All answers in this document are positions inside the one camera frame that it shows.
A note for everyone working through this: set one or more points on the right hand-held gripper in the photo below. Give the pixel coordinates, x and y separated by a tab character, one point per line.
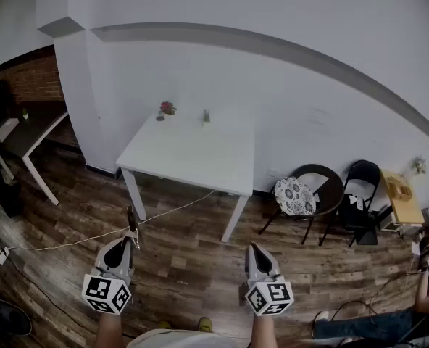
269	296

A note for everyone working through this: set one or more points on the dark wicker chair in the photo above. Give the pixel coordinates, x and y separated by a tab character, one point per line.
330	183

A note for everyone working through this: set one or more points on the dark desk with white legs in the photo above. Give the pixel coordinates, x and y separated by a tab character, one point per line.
29	132

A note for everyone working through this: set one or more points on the black folding chair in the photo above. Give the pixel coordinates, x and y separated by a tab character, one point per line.
363	176

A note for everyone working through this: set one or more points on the person's left forearm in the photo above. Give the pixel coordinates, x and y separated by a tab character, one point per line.
109	328

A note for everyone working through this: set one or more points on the red flower potted plant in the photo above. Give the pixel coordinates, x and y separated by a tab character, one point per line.
168	107

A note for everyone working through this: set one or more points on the white storage box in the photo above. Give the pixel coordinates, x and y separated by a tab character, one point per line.
391	223

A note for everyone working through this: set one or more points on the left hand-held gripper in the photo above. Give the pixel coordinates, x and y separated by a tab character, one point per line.
106	290

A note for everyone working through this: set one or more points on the wooden desk organiser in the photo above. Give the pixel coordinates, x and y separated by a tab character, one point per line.
399	187

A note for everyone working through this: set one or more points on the floral seat cushion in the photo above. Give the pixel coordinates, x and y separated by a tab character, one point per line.
295	196

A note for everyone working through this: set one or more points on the white power adapter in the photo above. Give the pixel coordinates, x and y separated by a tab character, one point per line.
3	256

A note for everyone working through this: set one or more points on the person's gray shirt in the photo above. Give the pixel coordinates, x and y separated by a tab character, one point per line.
182	339

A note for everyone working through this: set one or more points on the black round base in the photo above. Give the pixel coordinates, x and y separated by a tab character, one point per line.
4	317

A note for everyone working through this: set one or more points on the tiny green desk plant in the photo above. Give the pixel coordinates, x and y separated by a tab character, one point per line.
25	114

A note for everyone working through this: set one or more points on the person's right forearm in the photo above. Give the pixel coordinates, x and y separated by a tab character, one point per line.
265	330

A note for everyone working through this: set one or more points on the white papers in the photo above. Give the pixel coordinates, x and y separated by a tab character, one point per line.
356	201

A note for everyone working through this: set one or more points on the light wooden side table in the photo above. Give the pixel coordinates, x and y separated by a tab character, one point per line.
408	209

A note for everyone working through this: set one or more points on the white square table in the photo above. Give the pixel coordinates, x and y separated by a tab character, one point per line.
192	151

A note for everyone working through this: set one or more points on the white flat box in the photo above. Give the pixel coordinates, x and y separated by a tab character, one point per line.
4	128

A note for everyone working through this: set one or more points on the small green potted plant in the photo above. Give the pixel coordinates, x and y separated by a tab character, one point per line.
206	116

